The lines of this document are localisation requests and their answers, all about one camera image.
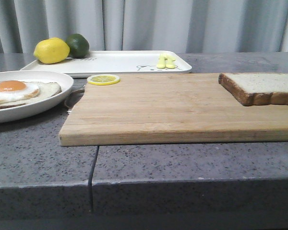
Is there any white bread slice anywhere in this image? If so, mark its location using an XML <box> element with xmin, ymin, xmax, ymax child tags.
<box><xmin>218</xmin><ymin>72</ymin><xmax>288</xmax><ymax>106</ymax></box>

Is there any round cream plate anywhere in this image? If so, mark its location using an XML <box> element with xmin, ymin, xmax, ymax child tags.
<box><xmin>0</xmin><ymin>70</ymin><xmax>74</xmax><ymax>123</ymax></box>

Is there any cream bear print tray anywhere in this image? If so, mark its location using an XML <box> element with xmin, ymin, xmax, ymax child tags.
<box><xmin>21</xmin><ymin>50</ymin><xmax>192</xmax><ymax>78</ymax></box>

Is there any bread slice under egg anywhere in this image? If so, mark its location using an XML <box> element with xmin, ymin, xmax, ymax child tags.
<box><xmin>0</xmin><ymin>82</ymin><xmax>61</xmax><ymax>109</ymax></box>

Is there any wooden cutting board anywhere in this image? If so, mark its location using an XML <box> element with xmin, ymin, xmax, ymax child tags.
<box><xmin>59</xmin><ymin>73</ymin><xmax>288</xmax><ymax>146</ymax></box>

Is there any yellow plastic fork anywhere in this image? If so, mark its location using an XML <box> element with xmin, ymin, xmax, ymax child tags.
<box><xmin>156</xmin><ymin>54</ymin><xmax>167</xmax><ymax>69</ymax></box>

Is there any yellow lemon slice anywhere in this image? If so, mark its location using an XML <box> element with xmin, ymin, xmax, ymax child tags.
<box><xmin>87</xmin><ymin>74</ymin><xmax>120</xmax><ymax>86</ymax></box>

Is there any green lime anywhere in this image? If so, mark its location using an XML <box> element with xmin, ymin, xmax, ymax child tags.
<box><xmin>65</xmin><ymin>34</ymin><xmax>89</xmax><ymax>58</ymax></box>

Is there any fried egg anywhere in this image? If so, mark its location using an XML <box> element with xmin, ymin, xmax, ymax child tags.
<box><xmin>0</xmin><ymin>80</ymin><xmax>40</xmax><ymax>104</ymax></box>

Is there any grey curtain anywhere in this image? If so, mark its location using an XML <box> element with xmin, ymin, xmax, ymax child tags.
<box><xmin>0</xmin><ymin>0</ymin><xmax>288</xmax><ymax>53</ymax></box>

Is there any metal cutting board handle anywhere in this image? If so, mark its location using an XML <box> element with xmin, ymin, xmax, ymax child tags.
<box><xmin>64</xmin><ymin>85</ymin><xmax>85</xmax><ymax>113</ymax></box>

